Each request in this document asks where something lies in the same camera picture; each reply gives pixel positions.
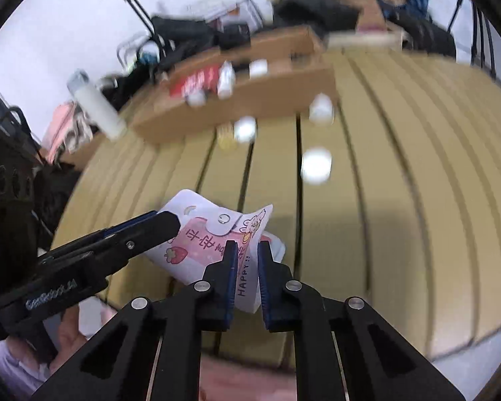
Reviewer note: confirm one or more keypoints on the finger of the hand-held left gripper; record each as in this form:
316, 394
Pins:
146, 234
121, 224

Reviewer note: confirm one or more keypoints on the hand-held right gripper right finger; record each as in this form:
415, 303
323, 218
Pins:
265, 290

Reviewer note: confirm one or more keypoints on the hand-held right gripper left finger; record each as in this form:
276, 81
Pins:
231, 284

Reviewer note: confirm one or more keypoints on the pink and white pouch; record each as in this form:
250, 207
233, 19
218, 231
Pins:
192, 238

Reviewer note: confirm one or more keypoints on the red cardboard box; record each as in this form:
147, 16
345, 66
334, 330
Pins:
194, 81

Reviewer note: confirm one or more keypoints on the shallow cardboard tray box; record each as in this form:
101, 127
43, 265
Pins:
259, 100

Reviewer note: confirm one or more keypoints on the person's left forearm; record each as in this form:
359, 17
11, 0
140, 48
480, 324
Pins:
12, 369

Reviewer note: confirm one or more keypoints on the person's left hand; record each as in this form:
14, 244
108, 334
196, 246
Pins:
69, 338

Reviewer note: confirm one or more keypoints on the white thermos bottle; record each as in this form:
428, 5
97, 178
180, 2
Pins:
98, 106

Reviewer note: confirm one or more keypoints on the small yellowish jar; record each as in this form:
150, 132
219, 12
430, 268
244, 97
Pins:
225, 138

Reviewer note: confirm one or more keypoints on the small white jar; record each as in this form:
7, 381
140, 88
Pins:
245, 129
320, 108
316, 165

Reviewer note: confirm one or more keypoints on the white metal rack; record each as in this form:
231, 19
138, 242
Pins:
127, 46

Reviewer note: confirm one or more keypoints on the printed flat carton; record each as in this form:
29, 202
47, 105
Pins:
217, 6

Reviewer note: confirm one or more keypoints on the black tripod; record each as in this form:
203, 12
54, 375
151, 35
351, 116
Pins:
478, 33

